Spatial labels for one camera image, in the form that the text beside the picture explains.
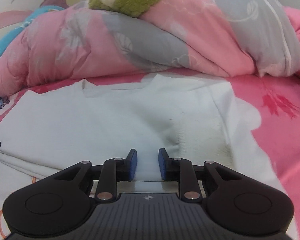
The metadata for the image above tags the pink and white headboard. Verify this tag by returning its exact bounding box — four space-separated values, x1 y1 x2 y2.
0 9 34 34

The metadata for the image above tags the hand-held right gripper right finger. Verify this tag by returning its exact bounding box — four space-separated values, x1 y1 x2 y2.
158 148 243 203

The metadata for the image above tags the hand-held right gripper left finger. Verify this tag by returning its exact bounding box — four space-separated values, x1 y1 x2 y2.
51 149 138 203

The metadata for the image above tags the pink floral quilt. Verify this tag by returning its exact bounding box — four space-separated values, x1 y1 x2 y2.
0 0 300 98

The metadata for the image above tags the mauve cushion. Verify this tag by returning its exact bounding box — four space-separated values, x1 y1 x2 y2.
39 0 70 9

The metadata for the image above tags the blue dotted pillow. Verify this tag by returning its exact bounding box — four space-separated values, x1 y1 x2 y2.
0 5 65 100

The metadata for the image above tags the white sweatshirt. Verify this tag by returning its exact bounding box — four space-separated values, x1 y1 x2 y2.
0 74 294 240

